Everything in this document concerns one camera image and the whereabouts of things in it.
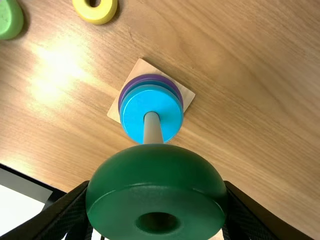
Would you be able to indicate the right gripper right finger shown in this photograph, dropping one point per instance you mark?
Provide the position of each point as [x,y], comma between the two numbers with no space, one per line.
[240,220]

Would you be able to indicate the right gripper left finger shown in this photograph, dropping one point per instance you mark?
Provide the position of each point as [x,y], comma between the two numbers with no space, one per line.
[62,217]

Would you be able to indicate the wooden peg base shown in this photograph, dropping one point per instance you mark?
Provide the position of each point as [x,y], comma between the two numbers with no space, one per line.
[142,67]

